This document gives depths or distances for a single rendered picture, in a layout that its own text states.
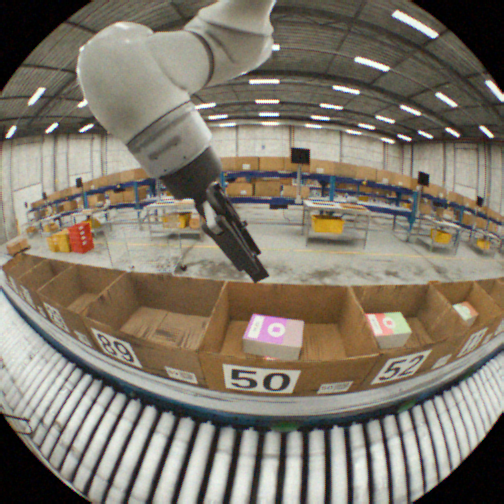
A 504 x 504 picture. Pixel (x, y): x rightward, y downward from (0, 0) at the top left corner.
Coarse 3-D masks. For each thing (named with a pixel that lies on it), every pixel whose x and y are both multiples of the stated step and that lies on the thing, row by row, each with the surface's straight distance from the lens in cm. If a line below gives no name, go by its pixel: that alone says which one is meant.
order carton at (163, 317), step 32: (128, 288) 82; (160, 288) 76; (192, 288) 70; (96, 320) 71; (128, 320) 83; (160, 320) 78; (192, 320) 74; (160, 352) 49; (192, 352) 44; (192, 384) 57
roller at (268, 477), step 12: (276, 432) 65; (264, 444) 65; (276, 444) 64; (264, 456) 64; (276, 456) 64; (264, 468) 63; (276, 468) 64; (264, 480) 63; (276, 480) 64; (264, 492) 63
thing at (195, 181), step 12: (204, 156) 23; (216, 156) 25; (192, 168) 22; (204, 168) 23; (216, 168) 24; (168, 180) 23; (180, 180) 23; (192, 180) 22; (204, 180) 23; (180, 192) 24; (192, 192) 23; (204, 192) 23; (216, 204) 24
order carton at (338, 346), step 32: (224, 288) 61; (256, 288) 64; (288, 288) 63; (320, 288) 65; (224, 320) 64; (320, 320) 73; (352, 320) 63; (224, 352) 63; (320, 352) 65; (352, 352) 62; (224, 384) 52; (320, 384) 51; (352, 384) 55
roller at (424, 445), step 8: (416, 408) 85; (416, 416) 85; (416, 424) 84; (424, 424) 85; (416, 432) 84; (424, 432) 84; (416, 440) 85; (424, 440) 84; (424, 448) 84; (424, 456) 84; (432, 456) 85; (424, 464) 84; (432, 464) 85; (424, 472) 85; (432, 472) 85; (424, 480) 86; (432, 480) 86; (424, 488) 87
